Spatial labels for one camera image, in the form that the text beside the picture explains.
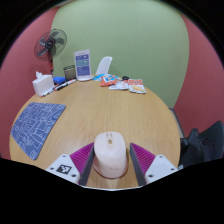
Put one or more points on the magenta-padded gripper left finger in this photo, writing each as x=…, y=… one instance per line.
x=68, y=165

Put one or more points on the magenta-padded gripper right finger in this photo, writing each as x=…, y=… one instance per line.
x=156, y=166

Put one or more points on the pale pink computer mouse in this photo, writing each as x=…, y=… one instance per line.
x=110, y=153

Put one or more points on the blue patterned mouse pad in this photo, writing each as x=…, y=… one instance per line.
x=35, y=126

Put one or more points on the black office chair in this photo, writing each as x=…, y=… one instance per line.
x=203, y=145

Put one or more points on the white marker with red cap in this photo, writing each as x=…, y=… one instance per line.
x=48, y=91

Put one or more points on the black marker with red cap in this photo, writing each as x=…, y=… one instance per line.
x=66, y=84

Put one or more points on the red and white snack packet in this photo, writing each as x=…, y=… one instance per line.
x=137, y=86

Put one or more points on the white tissue box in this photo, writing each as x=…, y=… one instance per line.
x=42, y=85

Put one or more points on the blue whiteboard eraser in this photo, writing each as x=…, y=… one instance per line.
x=59, y=80

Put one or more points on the light blue packet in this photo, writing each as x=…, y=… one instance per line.
x=97, y=77

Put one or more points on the black mesh pen cup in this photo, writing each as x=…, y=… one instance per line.
x=69, y=72

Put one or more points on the small black object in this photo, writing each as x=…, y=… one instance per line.
x=125, y=78

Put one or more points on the orange snack packet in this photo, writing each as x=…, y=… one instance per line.
x=108, y=80

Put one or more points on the acrylic sign stand blue card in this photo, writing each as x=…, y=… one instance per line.
x=82, y=65

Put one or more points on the white plastic chair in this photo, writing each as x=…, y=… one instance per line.
x=104, y=65

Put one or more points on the black standing fan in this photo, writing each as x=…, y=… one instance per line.
x=50, y=43

